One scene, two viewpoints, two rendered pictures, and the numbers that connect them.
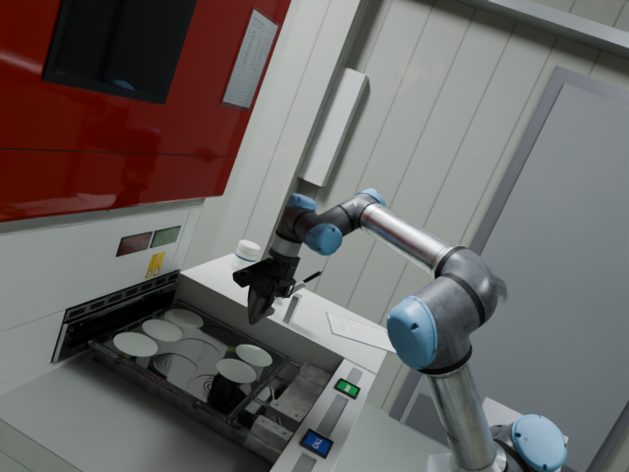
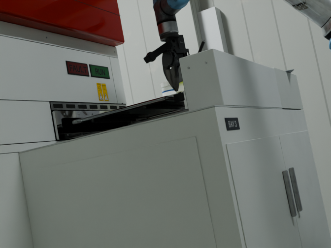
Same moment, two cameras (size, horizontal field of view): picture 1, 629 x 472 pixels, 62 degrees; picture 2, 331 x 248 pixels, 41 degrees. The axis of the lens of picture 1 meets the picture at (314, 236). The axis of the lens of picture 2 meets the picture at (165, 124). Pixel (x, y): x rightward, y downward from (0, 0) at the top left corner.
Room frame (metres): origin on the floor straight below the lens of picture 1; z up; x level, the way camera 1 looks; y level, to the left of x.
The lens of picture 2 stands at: (-0.29, -0.31, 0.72)
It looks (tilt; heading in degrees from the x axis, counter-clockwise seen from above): 4 degrees up; 16
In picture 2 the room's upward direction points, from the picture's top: 11 degrees counter-clockwise
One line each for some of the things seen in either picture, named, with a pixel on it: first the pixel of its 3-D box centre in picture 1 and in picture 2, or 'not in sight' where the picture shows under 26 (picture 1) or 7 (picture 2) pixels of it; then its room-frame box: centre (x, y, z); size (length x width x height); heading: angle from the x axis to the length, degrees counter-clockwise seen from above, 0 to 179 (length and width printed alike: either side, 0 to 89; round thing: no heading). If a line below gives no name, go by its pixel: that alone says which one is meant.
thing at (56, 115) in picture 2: (124, 315); (96, 123); (1.20, 0.37, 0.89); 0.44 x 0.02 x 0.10; 167
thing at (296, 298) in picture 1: (290, 298); not in sight; (1.38, 0.00, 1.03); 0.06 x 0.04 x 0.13; 77
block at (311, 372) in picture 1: (315, 374); not in sight; (1.29, -0.14, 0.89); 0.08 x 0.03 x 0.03; 77
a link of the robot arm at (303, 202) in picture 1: (297, 217); (164, 10); (1.29, 0.06, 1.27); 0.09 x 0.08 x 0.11; 40
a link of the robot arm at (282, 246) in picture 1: (285, 244); (167, 30); (1.30, 0.06, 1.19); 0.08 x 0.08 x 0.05
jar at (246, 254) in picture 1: (245, 257); (170, 92); (1.62, 0.18, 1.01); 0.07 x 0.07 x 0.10
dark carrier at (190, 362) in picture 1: (198, 350); (147, 110); (1.17, 0.16, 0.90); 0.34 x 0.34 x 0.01; 77
